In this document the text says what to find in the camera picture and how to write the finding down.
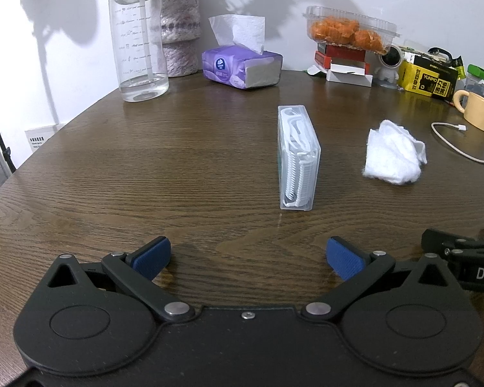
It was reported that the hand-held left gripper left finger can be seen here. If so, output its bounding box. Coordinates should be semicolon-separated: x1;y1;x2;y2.
44;236;196;324

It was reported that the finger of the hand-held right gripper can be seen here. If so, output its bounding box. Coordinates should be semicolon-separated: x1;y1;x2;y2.
421;228;484;259

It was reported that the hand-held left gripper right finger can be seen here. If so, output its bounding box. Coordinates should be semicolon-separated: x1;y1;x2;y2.
300;236;449;324

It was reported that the clear floss pick container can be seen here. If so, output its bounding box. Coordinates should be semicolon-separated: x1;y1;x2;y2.
277;104;322;213

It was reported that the white cloth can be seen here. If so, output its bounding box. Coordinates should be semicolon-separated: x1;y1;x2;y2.
362;119;429;186

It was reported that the clear plastic water bottle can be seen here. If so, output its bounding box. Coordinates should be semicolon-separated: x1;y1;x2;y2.
107;0;170;103

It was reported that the beige mug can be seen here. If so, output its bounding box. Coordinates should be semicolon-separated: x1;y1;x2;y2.
452;89;484;133

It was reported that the yellow black box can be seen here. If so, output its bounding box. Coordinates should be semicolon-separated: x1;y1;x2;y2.
398;54;460;104

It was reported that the green snack packet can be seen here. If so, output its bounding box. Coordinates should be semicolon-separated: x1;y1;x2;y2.
452;54;467;80

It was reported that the white red cardboard box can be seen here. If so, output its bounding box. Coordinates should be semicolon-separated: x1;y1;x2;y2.
306;50;374;88

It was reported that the black stand pole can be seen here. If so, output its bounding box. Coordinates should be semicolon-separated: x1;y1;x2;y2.
0;68;17;175

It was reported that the white box with clutter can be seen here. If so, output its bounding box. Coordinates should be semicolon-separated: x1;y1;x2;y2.
402;40;453;64

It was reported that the white astronaut figurine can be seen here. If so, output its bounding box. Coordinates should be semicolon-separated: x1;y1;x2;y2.
375;44;406;88

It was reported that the dark red box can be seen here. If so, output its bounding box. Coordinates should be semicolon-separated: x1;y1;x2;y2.
324;44;368;62

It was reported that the purple tissue pack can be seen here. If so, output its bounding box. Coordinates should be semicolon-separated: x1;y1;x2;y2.
201;14;283;90

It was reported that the clear clamshell with orange food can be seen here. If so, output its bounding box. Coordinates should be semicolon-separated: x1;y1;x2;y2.
303;5;400;55

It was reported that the grey knitted vase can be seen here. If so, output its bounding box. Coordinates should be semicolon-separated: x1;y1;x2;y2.
160;0;201;77

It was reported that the white charging cable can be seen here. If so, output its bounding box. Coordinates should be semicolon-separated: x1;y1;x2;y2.
430;122;484;166

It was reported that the white wall socket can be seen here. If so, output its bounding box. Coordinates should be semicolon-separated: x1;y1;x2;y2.
24;124;66;154

